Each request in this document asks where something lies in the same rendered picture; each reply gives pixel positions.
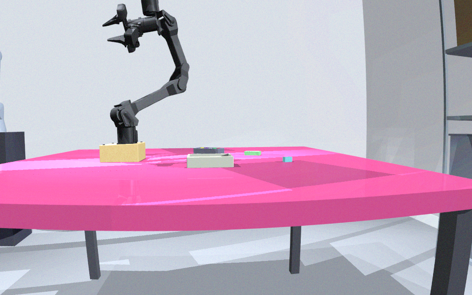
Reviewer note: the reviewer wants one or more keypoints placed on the light green rectangular block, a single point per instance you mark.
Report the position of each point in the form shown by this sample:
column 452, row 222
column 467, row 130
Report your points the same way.
column 252, row 153

